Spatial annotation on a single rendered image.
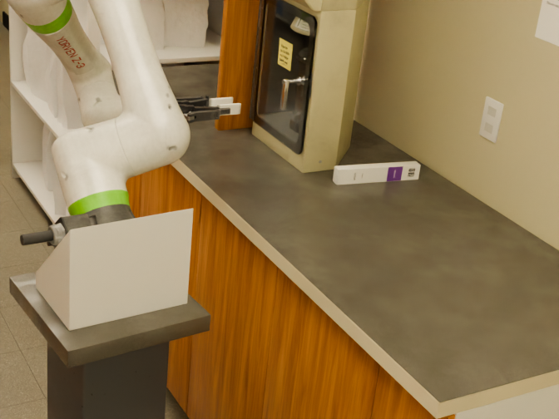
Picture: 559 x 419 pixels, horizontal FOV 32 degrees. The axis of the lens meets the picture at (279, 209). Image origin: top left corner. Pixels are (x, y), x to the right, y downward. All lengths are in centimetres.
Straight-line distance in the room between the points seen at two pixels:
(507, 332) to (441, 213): 59
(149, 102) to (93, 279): 38
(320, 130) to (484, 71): 48
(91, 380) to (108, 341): 14
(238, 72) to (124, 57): 97
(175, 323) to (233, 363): 75
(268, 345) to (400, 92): 98
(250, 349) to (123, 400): 58
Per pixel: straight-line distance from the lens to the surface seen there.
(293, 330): 242
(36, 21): 227
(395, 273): 233
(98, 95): 251
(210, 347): 291
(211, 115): 260
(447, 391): 195
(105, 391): 213
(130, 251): 198
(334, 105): 278
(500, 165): 278
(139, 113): 206
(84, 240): 193
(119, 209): 204
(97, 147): 206
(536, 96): 266
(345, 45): 274
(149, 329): 202
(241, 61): 302
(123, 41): 211
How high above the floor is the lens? 203
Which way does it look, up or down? 25 degrees down
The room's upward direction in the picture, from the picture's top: 6 degrees clockwise
